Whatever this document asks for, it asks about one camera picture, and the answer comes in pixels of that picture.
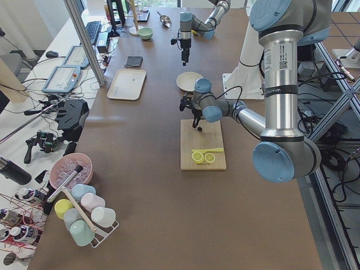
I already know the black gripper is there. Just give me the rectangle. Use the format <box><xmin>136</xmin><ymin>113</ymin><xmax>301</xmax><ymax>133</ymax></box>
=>
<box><xmin>180</xmin><ymin>38</ymin><xmax>192</xmax><ymax>66</ymax></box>
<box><xmin>191</xmin><ymin>105</ymin><xmax>203</xmax><ymax>128</ymax></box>

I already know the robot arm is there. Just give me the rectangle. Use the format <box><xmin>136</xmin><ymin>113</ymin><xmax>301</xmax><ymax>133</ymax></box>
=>
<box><xmin>190</xmin><ymin>1</ymin><xmax>331</xmax><ymax>183</ymax></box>
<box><xmin>172</xmin><ymin>0</ymin><xmax>231</xmax><ymax>66</ymax></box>

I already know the cream rabbit tray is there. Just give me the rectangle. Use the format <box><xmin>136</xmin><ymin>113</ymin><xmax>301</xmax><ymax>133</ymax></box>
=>
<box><xmin>107</xmin><ymin>69</ymin><xmax>146</xmax><ymax>101</ymax></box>

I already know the bamboo cutting board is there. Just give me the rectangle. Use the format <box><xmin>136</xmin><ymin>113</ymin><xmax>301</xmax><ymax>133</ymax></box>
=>
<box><xmin>180</xmin><ymin>119</ymin><xmax>227</xmax><ymax>170</ymax></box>

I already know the yellow plastic knife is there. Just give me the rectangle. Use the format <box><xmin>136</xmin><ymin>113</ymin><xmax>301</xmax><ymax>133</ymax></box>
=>
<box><xmin>191</xmin><ymin>147</ymin><xmax>224</xmax><ymax>154</ymax></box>

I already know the metal scoop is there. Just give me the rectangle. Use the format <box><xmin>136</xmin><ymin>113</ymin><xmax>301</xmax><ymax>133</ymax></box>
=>
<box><xmin>157</xmin><ymin>11</ymin><xmax>172</xmax><ymax>28</ymax></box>

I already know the lemon half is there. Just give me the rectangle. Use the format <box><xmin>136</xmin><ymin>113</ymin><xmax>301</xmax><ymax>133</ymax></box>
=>
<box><xmin>191</xmin><ymin>151</ymin><xmax>205</xmax><ymax>164</ymax></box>

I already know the lemon slice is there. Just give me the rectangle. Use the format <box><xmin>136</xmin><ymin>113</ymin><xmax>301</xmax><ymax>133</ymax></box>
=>
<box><xmin>204</xmin><ymin>152</ymin><xmax>216</xmax><ymax>164</ymax></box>

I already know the green bowl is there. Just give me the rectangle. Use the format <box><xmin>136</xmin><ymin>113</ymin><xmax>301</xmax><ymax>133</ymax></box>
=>
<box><xmin>138</xmin><ymin>27</ymin><xmax>154</xmax><ymax>41</ymax></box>

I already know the dark grey folded cloth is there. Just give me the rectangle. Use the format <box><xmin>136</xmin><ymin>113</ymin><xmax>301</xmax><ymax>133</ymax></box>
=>
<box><xmin>124</xmin><ymin>56</ymin><xmax>143</xmax><ymax>68</ymax></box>

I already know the wooden glass stand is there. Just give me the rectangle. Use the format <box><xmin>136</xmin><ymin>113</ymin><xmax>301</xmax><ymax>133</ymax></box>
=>
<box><xmin>127</xmin><ymin>0</ymin><xmax>143</xmax><ymax>36</ymax></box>

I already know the black keyboard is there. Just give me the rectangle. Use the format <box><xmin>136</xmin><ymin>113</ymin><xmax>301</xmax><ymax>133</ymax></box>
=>
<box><xmin>85</xmin><ymin>21</ymin><xmax>101</xmax><ymax>45</ymax></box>

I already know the far teach pendant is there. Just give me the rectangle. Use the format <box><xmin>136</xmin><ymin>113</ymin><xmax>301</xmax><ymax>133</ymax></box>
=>
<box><xmin>62</xmin><ymin>46</ymin><xmax>89</xmax><ymax>69</ymax></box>

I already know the teach pendant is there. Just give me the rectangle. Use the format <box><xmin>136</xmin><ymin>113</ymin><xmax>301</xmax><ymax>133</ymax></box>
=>
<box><xmin>62</xmin><ymin>46</ymin><xmax>89</xmax><ymax>69</ymax></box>
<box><xmin>42</xmin><ymin>65</ymin><xmax>81</xmax><ymax>93</ymax></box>

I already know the near teach pendant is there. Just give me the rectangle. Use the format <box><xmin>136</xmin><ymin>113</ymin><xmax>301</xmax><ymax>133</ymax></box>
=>
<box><xmin>42</xmin><ymin>65</ymin><xmax>81</xmax><ymax>93</ymax></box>

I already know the metal muddler tool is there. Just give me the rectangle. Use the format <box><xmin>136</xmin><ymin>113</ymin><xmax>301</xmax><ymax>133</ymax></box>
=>
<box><xmin>46</xmin><ymin>165</ymin><xmax>83</xmax><ymax>203</ymax></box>

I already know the pink cup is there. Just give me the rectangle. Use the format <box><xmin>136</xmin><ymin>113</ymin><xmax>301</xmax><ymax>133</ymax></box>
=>
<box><xmin>80</xmin><ymin>192</ymin><xmax>106</xmax><ymax>213</ymax></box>

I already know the black computer mouse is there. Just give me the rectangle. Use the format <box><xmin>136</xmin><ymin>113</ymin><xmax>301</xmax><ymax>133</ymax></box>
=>
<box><xmin>46</xmin><ymin>50</ymin><xmax>59</xmax><ymax>59</ymax></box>

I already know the blue cup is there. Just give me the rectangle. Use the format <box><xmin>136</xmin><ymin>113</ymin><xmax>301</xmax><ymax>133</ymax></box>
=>
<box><xmin>71</xmin><ymin>184</ymin><xmax>96</xmax><ymax>202</ymax></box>

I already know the pink bowl with ice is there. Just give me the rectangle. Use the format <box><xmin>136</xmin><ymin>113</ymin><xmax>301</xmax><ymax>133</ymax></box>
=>
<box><xmin>49</xmin><ymin>153</ymin><xmax>93</xmax><ymax>190</ymax></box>

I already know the white cup rack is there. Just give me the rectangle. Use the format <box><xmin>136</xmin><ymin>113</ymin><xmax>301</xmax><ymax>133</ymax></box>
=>
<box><xmin>88</xmin><ymin>221</ymin><xmax>120</xmax><ymax>248</ymax></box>

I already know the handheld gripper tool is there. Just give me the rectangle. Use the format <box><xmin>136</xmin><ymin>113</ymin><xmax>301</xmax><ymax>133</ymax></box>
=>
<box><xmin>24</xmin><ymin>131</ymin><xmax>64</xmax><ymax>164</ymax></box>

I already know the grey cup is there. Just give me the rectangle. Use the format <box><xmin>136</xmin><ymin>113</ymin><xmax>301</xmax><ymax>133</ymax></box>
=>
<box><xmin>63</xmin><ymin>208</ymin><xmax>83</xmax><ymax>231</ymax></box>

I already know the yellow cup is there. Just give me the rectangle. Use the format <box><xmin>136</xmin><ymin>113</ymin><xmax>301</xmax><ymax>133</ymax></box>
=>
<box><xmin>54</xmin><ymin>199</ymin><xmax>73</xmax><ymax>219</ymax></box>

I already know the mint green cup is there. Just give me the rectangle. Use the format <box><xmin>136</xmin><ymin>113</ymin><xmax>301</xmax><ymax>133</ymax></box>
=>
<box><xmin>69</xmin><ymin>220</ymin><xmax>95</xmax><ymax>246</ymax></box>

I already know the black bottle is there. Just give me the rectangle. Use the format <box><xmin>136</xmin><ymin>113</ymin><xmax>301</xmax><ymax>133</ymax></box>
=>
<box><xmin>1</xmin><ymin>156</ymin><xmax>32</xmax><ymax>185</ymax></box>

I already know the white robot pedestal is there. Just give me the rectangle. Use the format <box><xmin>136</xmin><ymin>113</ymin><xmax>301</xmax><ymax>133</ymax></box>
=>
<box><xmin>222</xmin><ymin>24</ymin><xmax>264</xmax><ymax>100</ymax></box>

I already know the aluminium frame post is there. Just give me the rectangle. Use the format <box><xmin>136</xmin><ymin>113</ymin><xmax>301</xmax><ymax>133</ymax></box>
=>
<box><xmin>64</xmin><ymin>0</ymin><xmax>106</xmax><ymax>87</ymax></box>

